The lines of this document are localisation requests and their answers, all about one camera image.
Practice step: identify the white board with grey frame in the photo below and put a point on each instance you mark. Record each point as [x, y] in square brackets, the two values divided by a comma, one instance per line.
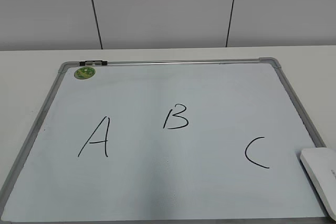
[166, 141]

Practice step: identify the black and silver board clip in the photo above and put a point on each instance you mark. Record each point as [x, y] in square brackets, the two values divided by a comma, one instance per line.
[93, 63]

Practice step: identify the round green magnet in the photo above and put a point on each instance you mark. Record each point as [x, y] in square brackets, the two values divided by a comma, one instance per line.
[84, 73]

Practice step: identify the white rectangular board eraser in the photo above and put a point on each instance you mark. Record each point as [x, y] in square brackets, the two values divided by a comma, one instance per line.
[319, 164]

